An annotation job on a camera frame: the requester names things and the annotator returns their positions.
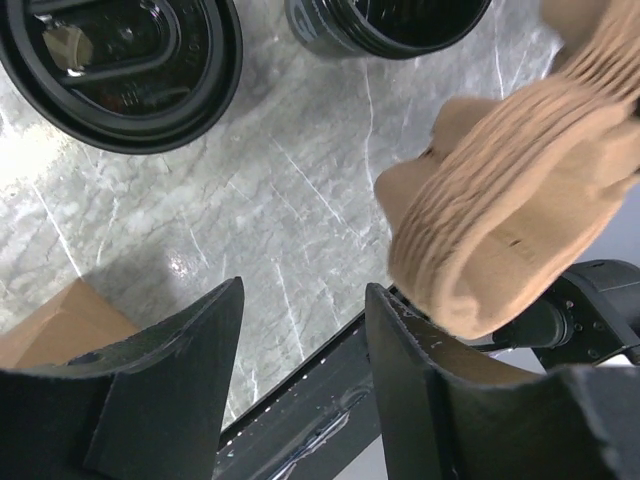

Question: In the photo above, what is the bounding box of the black cup lid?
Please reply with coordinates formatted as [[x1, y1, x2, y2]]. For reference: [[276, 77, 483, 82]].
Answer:
[[1, 1, 243, 155]]

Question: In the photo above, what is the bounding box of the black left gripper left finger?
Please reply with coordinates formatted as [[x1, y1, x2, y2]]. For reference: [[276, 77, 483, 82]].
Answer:
[[1, 277, 244, 479]]

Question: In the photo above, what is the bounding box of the brown pulp cup carrier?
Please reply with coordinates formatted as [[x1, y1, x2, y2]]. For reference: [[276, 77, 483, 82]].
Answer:
[[375, 1, 639, 340]]

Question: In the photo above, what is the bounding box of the brown paper bag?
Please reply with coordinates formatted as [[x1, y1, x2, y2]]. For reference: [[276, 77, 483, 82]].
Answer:
[[1, 279, 138, 369]]

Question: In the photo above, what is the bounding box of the black base frame rail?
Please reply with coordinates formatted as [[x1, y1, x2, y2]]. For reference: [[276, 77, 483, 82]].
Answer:
[[213, 315, 380, 480]]

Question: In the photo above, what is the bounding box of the black takeout cup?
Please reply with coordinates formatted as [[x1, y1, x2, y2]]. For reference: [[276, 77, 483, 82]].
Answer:
[[284, 0, 491, 60]]

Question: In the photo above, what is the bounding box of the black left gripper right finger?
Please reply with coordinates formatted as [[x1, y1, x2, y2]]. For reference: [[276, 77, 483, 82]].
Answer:
[[365, 284, 639, 479]]

